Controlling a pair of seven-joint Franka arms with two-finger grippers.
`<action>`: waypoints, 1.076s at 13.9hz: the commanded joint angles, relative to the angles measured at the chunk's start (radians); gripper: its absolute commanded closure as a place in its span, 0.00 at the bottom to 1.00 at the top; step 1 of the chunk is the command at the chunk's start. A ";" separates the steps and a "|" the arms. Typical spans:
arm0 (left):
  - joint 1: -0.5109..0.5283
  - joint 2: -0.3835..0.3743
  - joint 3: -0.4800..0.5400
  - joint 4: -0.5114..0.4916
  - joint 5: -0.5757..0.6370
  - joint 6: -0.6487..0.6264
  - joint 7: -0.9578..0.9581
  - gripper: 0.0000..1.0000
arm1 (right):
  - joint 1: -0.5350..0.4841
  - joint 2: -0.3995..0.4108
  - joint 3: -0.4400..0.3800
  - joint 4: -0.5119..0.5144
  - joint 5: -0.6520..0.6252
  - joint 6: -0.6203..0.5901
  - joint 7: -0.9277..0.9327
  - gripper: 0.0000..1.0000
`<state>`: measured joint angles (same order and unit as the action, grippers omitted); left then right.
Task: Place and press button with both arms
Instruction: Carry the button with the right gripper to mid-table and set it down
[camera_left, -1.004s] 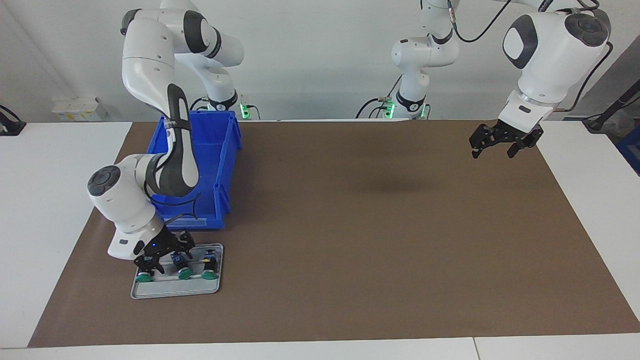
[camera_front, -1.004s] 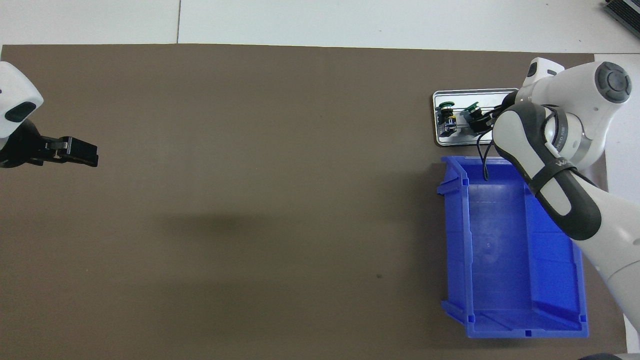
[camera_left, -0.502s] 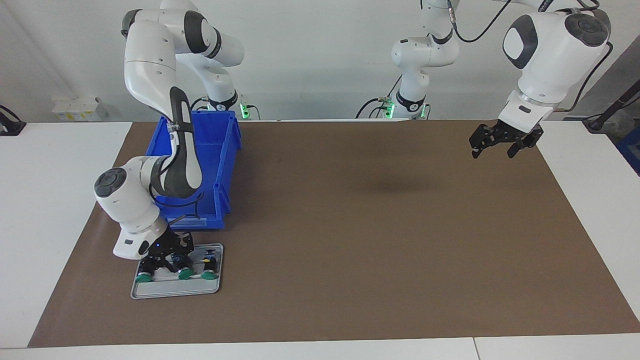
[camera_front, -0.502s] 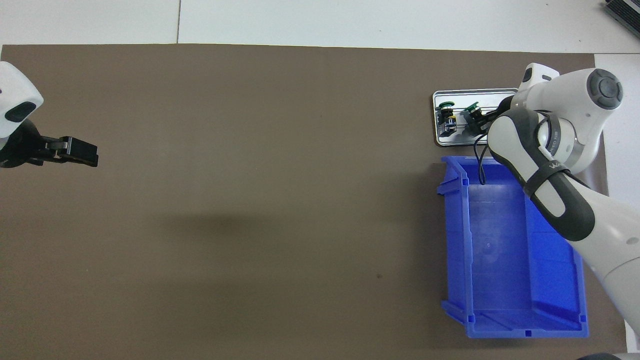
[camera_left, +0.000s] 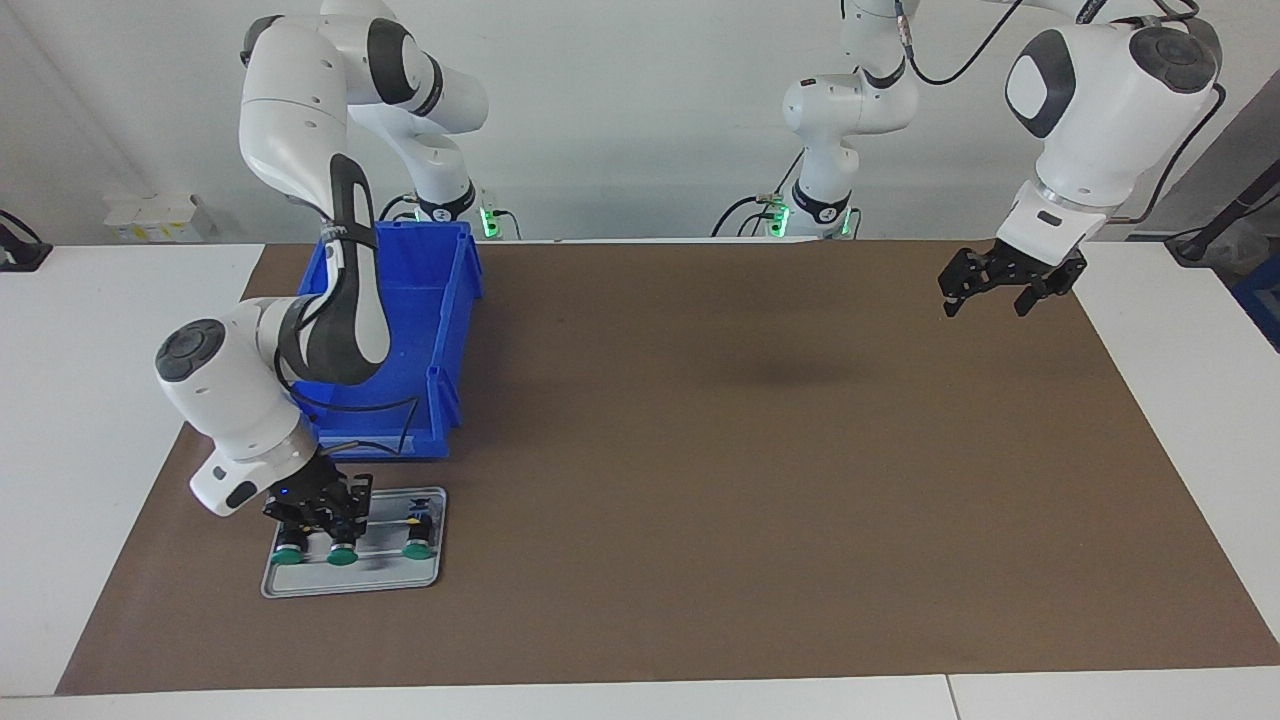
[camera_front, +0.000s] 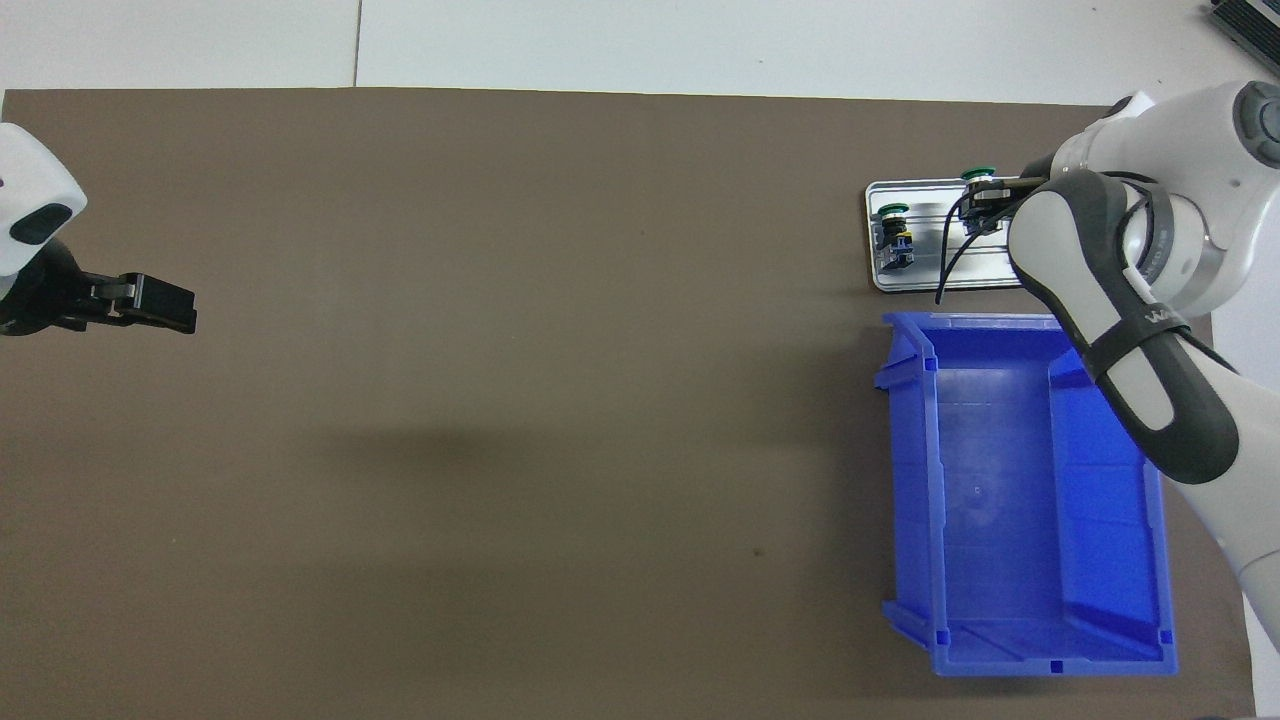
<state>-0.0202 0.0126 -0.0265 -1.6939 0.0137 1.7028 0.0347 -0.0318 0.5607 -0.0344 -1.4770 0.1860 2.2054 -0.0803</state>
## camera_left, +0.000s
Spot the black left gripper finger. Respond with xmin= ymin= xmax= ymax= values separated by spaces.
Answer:
xmin=937 ymin=249 xmax=988 ymax=319
xmin=1014 ymin=260 xmax=1089 ymax=319

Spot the grey metal tray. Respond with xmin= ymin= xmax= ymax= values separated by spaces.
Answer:
xmin=261 ymin=487 xmax=448 ymax=599

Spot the black stand pole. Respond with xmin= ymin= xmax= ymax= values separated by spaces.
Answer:
xmin=1165 ymin=158 xmax=1280 ymax=266

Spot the blue crate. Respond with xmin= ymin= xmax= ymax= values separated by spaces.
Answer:
xmin=1232 ymin=250 xmax=1280 ymax=351

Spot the blue plastic storage bin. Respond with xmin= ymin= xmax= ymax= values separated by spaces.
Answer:
xmin=296 ymin=220 xmax=486 ymax=461

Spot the white cardboard box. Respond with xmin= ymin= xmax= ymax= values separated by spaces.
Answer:
xmin=103 ymin=193 xmax=216 ymax=243

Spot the brown table mat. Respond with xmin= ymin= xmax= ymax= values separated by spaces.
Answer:
xmin=55 ymin=238 xmax=1280 ymax=696

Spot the black clamp device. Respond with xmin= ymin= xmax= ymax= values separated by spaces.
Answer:
xmin=0 ymin=210 xmax=53 ymax=273

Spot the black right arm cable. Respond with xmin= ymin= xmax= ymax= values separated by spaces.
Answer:
xmin=280 ymin=380 xmax=421 ymax=456

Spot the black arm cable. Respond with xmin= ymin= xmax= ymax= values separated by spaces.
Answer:
xmin=893 ymin=0 xmax=1229 ymax=226
xmin=280 ymin=380 xmax=421 ymax=456

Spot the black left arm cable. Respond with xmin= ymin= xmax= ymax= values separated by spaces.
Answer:
xmin=893 ymin=0 xmax=1229 ymax=226

